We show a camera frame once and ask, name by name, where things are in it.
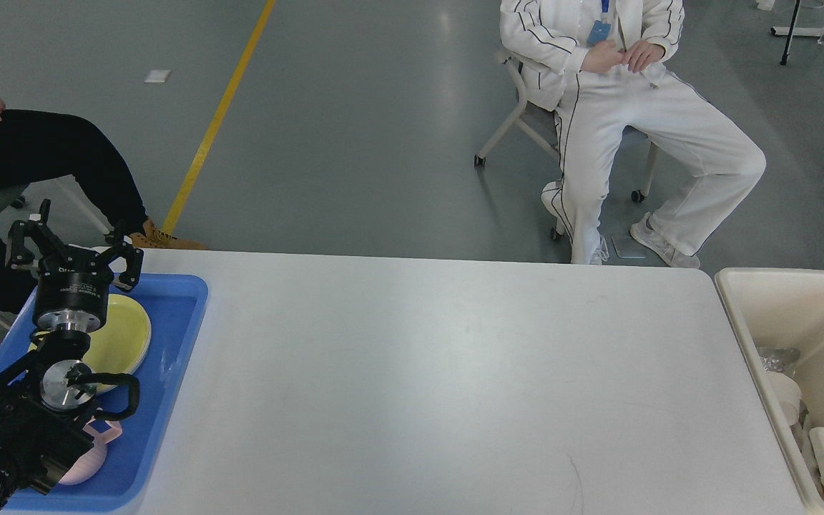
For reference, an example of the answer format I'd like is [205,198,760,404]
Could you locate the beige plastic bin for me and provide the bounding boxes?
[715,268,824,514]

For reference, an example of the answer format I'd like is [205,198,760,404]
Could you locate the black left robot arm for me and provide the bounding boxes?
[0,200,144,509]

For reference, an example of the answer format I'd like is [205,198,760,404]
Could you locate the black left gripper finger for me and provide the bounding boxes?
[94,227,144,293]
[6,199,69,273]

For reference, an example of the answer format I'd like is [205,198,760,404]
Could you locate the white wheeled chair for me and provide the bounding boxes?
[474,48,660,203]

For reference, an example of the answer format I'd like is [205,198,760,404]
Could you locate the person in black trousers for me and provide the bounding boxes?
[0,72,207,312]

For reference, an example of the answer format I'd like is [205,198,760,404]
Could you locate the pink ribbed mug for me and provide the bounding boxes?
[58,418,123,486]

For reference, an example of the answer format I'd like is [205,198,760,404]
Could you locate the white stand base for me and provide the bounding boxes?
[755,0,824,67]

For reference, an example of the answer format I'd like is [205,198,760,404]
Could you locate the clear floor plate right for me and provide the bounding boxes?
[611,235,647,260]

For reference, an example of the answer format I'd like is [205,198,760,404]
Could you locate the yellow round plastic plate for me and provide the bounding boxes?
[31,294,151,410]

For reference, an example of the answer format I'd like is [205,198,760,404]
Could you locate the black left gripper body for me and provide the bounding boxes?
[33,261,114,333]

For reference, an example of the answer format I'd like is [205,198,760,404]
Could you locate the person in white tracksuit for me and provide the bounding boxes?
[499,1,766,268]

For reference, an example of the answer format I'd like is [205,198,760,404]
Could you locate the white paper cup sideways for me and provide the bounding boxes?
[765,371,802,426]

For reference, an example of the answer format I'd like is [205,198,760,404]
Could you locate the silver foil bag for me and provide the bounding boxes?
[756,346,801,378]

